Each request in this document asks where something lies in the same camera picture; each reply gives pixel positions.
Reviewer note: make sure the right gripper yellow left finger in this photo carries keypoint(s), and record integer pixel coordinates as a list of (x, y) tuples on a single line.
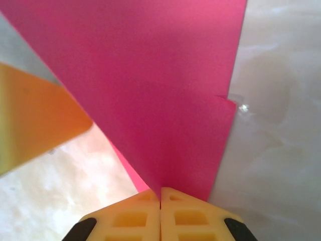
[(130, 221)]

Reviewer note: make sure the pink square paper sheet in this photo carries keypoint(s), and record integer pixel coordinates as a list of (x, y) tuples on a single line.
[(150, 88)]

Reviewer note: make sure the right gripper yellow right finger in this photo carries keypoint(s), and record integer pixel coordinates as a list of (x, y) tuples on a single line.
[(195, 221)]

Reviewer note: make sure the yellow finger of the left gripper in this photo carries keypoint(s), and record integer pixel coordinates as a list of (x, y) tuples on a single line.
[(32, 120)]

